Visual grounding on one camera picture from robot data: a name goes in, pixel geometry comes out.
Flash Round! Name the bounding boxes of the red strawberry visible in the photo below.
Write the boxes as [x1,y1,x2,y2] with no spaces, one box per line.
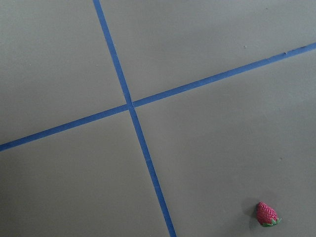
[256,202,281,227]

